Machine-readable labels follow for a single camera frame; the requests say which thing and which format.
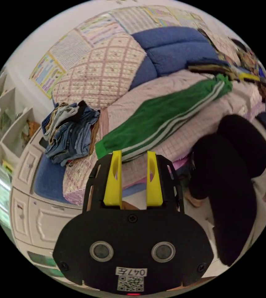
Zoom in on pile of clothes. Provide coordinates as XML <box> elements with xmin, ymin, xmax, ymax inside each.
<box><xmin>41</xmin><ymin>100</ymin><xmax>101</xmax><ymax>167</ymax></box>

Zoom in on white panelled bed board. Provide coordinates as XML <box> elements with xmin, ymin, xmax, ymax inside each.
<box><xmin>10</xmin><ymin>130</ymin><xmax>90</xmax><ymax>248</ymax></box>

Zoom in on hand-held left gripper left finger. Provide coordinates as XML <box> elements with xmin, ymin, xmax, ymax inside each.
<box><xmin>103</xmin><ymin>150</ymin><xmax>122</xmax><ymax>209</ymax></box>

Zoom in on person's body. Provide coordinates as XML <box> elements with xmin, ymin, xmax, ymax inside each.
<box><xmin>186</xmin><ymin>114</ymin><xmax>266</xmax><ymax>267</ymax></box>

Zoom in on bed with pink checked quilt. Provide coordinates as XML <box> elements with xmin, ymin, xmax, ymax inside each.
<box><xmin>34</xmin><ymin>69</ymin><xmax>266</xmax><ymax>207</ymax></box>

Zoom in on green sweatpants with white stripes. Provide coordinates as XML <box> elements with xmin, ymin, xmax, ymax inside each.
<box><xmin>95</xmin><ymin>74</ymin><xmax>233</xmax><ymax>162</ymax></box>

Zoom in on pink quilted pillow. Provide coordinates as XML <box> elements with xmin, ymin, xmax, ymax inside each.
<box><xmin>51</xmin><ymin>35</ymin><xmax>148</xmax><ymax>110</ymax></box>

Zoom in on white shelf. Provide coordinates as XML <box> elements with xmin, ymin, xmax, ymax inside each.
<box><xmin>0</xmin><ymin>67</ymin><xmax>35</xmax><ymax>168</ymax></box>

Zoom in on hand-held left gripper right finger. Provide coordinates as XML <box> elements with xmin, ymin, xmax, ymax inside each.
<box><xmin>147</xmin><ymin>151</ymin><xmax>163</xmax><ymax>207</ymax></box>

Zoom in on blue folded blanket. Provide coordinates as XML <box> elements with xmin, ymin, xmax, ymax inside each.
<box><xmin>129</xmin><ymin>26</ymin><xmax>221</xmax><ymax>90</ymax></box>

